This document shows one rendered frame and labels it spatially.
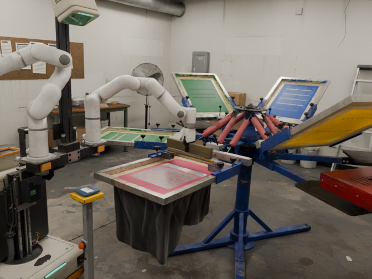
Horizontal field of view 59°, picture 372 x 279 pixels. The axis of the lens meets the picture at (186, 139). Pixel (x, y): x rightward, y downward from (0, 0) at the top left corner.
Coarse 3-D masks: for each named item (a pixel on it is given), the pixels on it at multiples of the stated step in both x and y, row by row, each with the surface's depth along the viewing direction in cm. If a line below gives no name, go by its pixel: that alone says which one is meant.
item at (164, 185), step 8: (192, 168) 231; (200, 168) 231; (168, 176) 213; (176, 176) 213; (184, 176) 214; (192, 176) 215; (144, 184) 197; (152, 184) 197; (160, 184) 198; (168, 184) 198; (176, 184) 199; (184, 184) 199; (160, 192) 186; (168, 192) 187
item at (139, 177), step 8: (176, 160) 248; (144, 168) 226; (152, 168) 227; (160, 168) 227; (168, 168) 228; (120, 176) 209; (128, 176) 209; (136, 176) 210; (144, 176) 211; (152, 176) 211; (160, 176) 212; (136, 184) 196
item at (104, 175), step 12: (180, 156) 257; (108, 168) 212; (120, 168) 215; (132, 168) 224; (108, 180) 195; (120, 180) 191; (204, 180) 198; (132, 192) 184; (144, 192) 177; (156, 192) 177; (180, 192) 179; (192, 192) 188
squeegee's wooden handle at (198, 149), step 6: (168, 138) 237; (174, 138) 236; (168, 144) 237; (174, 144) 234; (180, 144) 230; (192, 144) 224; (198, 144) 223; (192, 150) 224; (198, 150) 221; (204, 150) 218; (210, 150) 215; (204, 156) 219; (210, 156) 217
